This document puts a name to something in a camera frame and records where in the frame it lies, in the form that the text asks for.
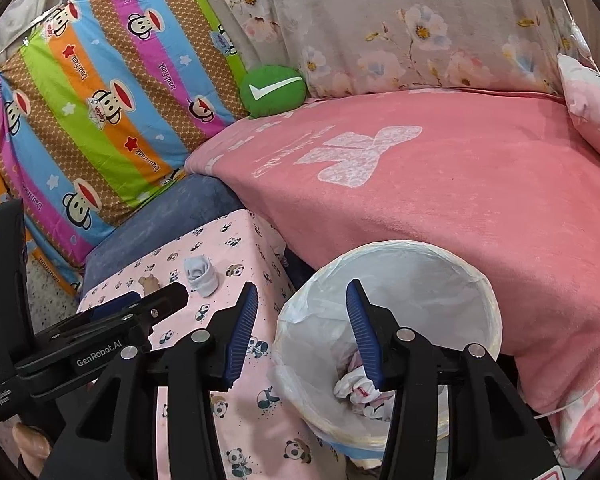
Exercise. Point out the white red-trimmed sock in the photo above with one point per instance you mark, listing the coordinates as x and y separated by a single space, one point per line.
364 398

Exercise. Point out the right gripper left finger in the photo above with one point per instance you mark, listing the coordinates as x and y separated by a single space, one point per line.
208 360

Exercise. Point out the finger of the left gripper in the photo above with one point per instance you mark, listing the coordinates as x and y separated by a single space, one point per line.
161 304
114 306

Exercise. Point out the pink floral pillow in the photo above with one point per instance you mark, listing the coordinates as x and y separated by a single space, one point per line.
581 85

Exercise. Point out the tan ribbed sock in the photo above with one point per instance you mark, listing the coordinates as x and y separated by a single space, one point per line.
149 284

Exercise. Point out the blue velvet stool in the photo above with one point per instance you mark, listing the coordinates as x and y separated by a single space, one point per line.
188 204

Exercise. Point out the green checkmark cushion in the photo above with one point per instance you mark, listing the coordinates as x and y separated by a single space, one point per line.
272 89

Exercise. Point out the person's left hand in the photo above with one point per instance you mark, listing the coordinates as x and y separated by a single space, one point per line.
33 446

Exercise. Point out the colourful monkey print quilt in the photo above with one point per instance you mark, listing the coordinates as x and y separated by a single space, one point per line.
98 112

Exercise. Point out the grey rolled sock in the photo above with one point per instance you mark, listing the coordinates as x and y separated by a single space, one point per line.
201 275

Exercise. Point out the pink blanket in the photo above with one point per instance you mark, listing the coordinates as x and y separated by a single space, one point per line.
503 180

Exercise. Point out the grey floral bedding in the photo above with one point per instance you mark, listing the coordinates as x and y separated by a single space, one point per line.
345 47

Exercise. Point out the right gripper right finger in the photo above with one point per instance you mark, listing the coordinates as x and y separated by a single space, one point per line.
400 360

